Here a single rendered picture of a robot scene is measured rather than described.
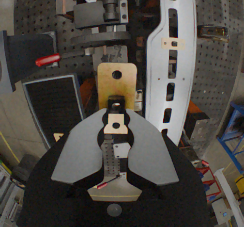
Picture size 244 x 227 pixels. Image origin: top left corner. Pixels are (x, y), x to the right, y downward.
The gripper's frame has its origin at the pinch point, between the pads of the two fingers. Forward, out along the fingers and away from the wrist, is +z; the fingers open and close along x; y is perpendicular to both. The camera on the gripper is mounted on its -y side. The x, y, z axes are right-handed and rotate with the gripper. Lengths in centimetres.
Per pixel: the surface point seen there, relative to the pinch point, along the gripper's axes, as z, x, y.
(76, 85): 12.9, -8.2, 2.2
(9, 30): 129, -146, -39
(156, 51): 29.3, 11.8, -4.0
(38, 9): 59, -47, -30
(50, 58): 15.0, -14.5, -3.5
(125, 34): 11.5, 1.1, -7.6
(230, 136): 113, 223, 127
